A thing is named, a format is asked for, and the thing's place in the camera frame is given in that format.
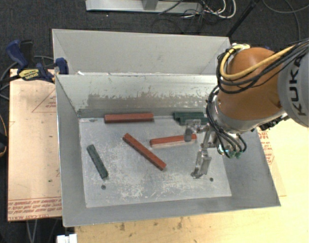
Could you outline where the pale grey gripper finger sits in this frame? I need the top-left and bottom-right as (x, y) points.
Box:
(190, 151), (204, 179)
(200, 156), (213, 176)

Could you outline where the dark green flat block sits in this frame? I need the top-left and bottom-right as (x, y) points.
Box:
(172, 111), (210, 127)
(86, 144), (109, 180)

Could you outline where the red-brown flat block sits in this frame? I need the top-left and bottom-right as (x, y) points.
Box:
(104, 112), (155, 124)
(149, 133), (198, 149)
(122, 133), (168, 172)

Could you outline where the grey metal bin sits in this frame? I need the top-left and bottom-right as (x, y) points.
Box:
(52, 28), (282, 228)

